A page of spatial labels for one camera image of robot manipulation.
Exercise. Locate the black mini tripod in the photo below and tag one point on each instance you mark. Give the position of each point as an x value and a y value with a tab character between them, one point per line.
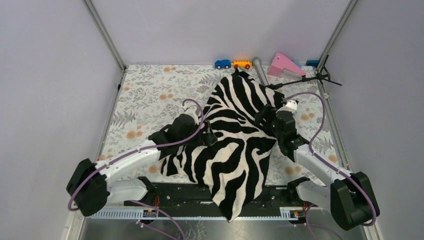
321	75

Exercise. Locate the blue block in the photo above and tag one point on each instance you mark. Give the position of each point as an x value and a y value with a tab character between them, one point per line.
312	63

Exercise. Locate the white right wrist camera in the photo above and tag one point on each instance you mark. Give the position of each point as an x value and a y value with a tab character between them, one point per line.
291	106

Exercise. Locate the blue toy car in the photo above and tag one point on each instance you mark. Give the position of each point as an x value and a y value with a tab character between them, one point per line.
223	64

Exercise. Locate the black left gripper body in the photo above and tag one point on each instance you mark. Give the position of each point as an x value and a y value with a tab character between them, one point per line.
204	138

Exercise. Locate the grey microphone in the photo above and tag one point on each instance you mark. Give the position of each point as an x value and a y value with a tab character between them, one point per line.
257	64

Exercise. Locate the pink wedge block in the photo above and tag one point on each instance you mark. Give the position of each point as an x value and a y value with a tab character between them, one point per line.
281	64

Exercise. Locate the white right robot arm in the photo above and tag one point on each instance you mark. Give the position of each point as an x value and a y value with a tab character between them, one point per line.
347	196

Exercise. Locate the floral patterned table mat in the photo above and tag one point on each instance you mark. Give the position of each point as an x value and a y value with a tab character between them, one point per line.
151	97

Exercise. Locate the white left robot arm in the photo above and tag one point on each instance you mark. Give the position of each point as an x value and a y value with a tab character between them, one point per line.
95	185

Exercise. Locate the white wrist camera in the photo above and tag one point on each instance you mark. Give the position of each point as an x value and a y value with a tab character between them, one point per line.
291	106
191	111

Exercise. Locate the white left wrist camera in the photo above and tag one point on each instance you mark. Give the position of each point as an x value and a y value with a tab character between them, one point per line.
191	111

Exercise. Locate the yellow toy wagon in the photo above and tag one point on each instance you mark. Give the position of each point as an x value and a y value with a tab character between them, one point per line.
242	64

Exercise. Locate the zebra and grey pillowcase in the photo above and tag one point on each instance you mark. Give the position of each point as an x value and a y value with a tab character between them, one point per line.
235	168

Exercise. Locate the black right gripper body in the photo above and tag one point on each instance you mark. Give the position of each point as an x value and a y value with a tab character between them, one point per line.
269	112

